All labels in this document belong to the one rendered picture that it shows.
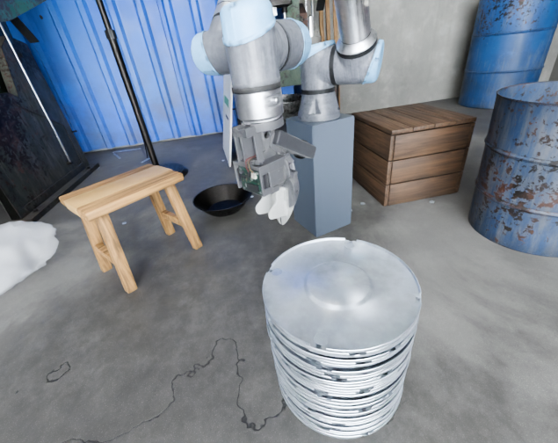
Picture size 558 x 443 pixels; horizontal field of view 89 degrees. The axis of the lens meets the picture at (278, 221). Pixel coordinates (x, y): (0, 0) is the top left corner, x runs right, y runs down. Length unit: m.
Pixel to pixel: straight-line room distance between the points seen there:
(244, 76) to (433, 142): 1.07
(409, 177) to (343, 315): 0.98
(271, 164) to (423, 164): 1.03
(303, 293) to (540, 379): 0.58
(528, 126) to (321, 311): 0.84
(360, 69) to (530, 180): 0.62
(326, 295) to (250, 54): 0.40
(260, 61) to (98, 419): 0.82
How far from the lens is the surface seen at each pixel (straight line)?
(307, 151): 0.55
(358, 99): 3.33
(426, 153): 1.41
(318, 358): 0.50
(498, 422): 0.83
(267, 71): 0.46
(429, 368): 0.84
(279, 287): 0.57
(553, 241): 1.27
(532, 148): 1.14
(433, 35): 3.66
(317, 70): 1.03
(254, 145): 0.47
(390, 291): 0.57
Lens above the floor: 0.69
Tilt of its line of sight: 31 degrees down
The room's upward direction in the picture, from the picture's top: 7 degrees counter-clockwise
